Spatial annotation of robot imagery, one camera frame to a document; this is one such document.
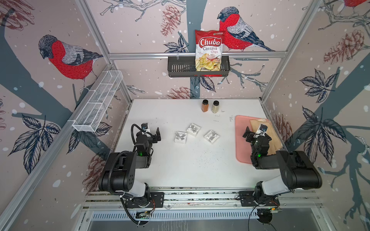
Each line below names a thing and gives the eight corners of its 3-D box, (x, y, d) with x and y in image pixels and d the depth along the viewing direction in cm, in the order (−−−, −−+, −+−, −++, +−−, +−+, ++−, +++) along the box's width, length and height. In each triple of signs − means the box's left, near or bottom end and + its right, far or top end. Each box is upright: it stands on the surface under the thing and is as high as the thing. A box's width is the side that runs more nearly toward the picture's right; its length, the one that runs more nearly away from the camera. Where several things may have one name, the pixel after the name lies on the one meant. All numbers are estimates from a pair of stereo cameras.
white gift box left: (174, 142, 95) (173, 141, 94) (176, 132, 101) (176, 130, 99) (185, 144, 94) (185, 142, 93) (187, 133, 100) (187, 131, 98)
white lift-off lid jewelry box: (212, 144, 95) (212, 142, 93) (203, 137, 99) (204, 135, 97) (219, 138, 99) (219, 136, 96) (210, 131, 102) (211, 129, 100)
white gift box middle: (186, 132, 102) (186, 130, 99) (191, 125, 106) (191, 122, 103) (195, 137, 99) (195, 134, 97) (200, 129, 104) (200, 126, 101)
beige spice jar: (212, 113, 114) (213, 105, 106) (211, 109, 118) (213, 100, 110) (218, 113, 114) (220, 105, 106) (217, 109, 118) (219, 100, 110)
